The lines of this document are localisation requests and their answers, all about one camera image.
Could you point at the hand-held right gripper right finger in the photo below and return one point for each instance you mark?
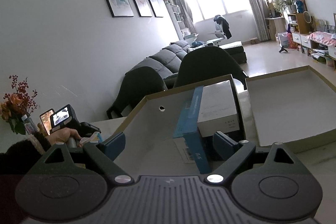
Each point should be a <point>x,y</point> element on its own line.
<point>223,144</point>

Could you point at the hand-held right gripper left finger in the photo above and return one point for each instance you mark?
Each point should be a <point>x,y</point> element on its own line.
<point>114,144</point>

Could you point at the small yellow blue box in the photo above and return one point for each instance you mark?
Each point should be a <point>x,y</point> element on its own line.
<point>92,138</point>

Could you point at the blue white box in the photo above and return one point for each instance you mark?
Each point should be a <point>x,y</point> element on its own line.
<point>187,119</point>

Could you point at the brown cardboard box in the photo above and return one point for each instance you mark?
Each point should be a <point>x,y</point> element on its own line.
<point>155,121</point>

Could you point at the brown cardboard box lid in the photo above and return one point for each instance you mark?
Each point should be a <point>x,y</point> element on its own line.
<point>288,103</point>

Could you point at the person's left forearm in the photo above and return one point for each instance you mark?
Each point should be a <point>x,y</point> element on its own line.
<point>18,158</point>

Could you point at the white marble desktop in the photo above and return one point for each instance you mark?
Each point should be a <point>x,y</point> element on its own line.
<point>315,166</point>

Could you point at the person's left hand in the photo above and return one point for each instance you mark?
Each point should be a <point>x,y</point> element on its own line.
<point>61,136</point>

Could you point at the black smartphone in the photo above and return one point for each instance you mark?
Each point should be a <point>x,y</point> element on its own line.
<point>46,121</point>

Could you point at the clear plastic bottle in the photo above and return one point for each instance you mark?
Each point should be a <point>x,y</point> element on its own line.
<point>29,124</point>

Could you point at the large white box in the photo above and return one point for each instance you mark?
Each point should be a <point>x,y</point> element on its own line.
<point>218,103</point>

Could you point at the orange flowers red berries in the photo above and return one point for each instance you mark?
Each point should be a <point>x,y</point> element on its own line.
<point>18,103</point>

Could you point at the black dining chair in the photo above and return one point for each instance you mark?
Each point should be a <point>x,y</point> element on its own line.
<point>207,64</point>
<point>141,87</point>

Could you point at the grey sofa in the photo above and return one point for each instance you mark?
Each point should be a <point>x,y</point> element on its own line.
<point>168,56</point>

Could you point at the small wooden stool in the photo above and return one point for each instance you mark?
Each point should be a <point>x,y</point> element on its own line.
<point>253,40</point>

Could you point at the white office chair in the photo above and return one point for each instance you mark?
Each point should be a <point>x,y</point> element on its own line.
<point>219,35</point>

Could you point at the small black tripod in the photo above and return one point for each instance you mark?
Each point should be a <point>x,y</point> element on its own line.
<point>283,50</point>

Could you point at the dark jacket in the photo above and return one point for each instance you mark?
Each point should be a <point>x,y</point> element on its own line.
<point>225,27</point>

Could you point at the wooden desk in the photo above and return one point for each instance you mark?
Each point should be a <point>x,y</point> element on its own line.
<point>275,27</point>

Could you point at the white low cabinet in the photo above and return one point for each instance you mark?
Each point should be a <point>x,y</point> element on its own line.
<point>315,49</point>

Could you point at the white bookshelf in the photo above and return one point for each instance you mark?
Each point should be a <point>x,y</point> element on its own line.
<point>174,16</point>

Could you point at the grey curtain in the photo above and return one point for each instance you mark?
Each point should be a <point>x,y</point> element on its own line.
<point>254,3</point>
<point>183,8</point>

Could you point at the wooden cabinet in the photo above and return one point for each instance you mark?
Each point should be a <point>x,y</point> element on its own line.
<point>299,23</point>

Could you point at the pink cloth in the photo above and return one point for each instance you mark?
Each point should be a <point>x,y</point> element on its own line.
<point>323,39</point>

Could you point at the framed pale picture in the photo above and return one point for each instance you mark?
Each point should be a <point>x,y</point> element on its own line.
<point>154,2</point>

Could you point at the potted green plant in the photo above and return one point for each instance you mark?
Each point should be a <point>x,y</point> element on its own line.
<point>287,1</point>

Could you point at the blue toy figure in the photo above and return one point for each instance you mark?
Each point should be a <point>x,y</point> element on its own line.
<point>300,6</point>

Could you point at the framed photo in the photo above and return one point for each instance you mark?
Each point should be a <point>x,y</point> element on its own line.
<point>334,20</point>

